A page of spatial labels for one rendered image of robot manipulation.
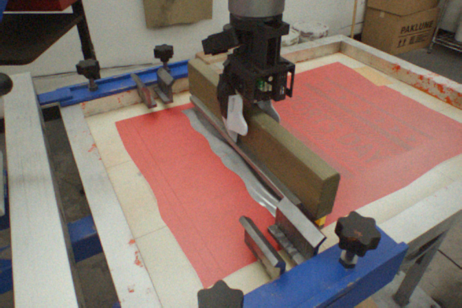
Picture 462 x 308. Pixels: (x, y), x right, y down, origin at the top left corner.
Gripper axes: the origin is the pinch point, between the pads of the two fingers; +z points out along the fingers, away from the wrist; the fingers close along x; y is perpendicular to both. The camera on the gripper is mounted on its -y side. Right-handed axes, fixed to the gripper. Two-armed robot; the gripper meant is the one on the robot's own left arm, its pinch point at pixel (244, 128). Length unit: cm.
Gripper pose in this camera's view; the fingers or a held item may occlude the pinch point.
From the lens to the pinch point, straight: 58.9
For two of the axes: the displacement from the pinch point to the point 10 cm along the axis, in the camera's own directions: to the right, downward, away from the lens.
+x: 8.7, -2.9, 4.0
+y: 4.9, 5.0, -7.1
